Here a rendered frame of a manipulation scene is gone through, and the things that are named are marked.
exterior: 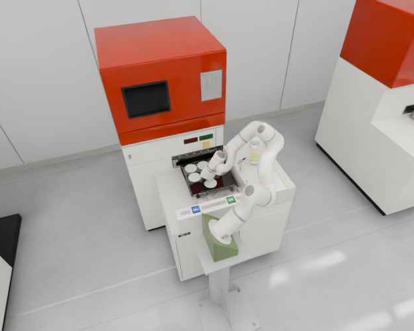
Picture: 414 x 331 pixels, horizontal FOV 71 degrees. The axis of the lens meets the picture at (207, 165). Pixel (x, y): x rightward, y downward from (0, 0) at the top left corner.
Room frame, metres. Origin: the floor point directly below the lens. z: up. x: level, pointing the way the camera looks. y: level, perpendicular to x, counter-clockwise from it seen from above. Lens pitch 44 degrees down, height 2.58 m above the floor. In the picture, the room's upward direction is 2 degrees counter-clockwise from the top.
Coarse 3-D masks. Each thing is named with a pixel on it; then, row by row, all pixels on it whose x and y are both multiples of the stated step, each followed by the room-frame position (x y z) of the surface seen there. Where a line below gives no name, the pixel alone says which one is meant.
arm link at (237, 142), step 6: (234, 138) 1.58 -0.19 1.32; (240, 138) 1.55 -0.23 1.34; (228, 144) 1.56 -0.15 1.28; (234, 144) 1.54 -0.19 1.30; (240, 144) 1.53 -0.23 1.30; (228, 150) 1.53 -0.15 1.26; (234, 150) 1.52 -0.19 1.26; (228, 156) 1.49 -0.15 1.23; (234, 156) 1.50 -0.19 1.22; (228, 162) 1.46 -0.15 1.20; (234, 162) 1.49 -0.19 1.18; (216, 168) 1.48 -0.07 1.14; (222, 168) 1.45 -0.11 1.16; (228, 168) 1.45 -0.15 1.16; (222, 174) 1.44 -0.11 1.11
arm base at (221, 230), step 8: (232, 208) 1.12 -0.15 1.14; (224, 216) 1.09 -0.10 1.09; (232, 216) 1.06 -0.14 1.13; (208, 224) 1.07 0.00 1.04; (216, 224) 1.07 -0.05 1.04; (224, 224) 1.04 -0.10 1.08; (232, 224) 1.03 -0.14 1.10; (240, 224) 1.03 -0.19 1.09; (216, 232) 1.02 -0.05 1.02; (224, 232) 1.01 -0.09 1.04; (232, 232) 1.02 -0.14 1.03; (224, 240) 0.99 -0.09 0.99
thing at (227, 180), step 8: (200, 160) 1.82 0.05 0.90; (208, 160) 1.82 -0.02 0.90; (184, 168) 1.73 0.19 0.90; (216, 176) 1.63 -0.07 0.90; (224, 176) 1.63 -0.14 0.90; (192, 184) 1.55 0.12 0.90; (200, 184) 1.55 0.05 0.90; (224, 184) 1.54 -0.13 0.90; (232, 184) 1.54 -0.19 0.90; (192, 192) 1.46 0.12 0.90; (200, 192) 1.46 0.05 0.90
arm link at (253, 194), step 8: (248, 184) 1.15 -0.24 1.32; (256, 184) 1.13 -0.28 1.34; (248, 192) 1.09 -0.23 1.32; (256, 192) 1.08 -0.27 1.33; (264, 192) 1.10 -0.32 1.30; (240, 200) 1.12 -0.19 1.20; (248, 200) 1.06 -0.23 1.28; (256, 200) 1.05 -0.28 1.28; (264, 200) 1.07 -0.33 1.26; (240, 208) 1.08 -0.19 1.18; (248, 208) 1.05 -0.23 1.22; (240, 216) 1.05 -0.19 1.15; (248, 216) 1.05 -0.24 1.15
